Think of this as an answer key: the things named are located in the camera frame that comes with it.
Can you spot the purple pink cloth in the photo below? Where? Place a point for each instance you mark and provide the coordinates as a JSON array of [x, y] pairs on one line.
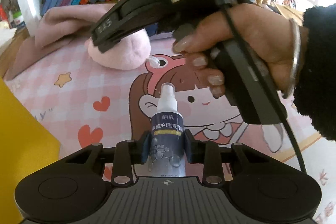
[[57, 28]]

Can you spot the pink plush toy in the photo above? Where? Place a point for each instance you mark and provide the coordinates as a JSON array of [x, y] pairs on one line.
[[130, 53]]

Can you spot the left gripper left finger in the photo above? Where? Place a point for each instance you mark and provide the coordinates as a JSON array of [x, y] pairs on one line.
[[73, 189]]

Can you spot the person right hand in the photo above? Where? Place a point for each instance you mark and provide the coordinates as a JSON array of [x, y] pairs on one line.
[[278, 41]]

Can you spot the yellow cardboard box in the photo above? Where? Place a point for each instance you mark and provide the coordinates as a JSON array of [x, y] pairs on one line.
[[26, 146]]

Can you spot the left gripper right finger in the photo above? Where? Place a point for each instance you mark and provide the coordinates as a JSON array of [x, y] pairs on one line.
[[258, 186]]

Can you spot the pink cartoon desk mat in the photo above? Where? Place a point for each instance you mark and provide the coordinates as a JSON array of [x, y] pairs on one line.
[[80, 102]]

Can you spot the white blue spray bottle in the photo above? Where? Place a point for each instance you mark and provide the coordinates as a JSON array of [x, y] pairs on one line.
[[166, 158]]

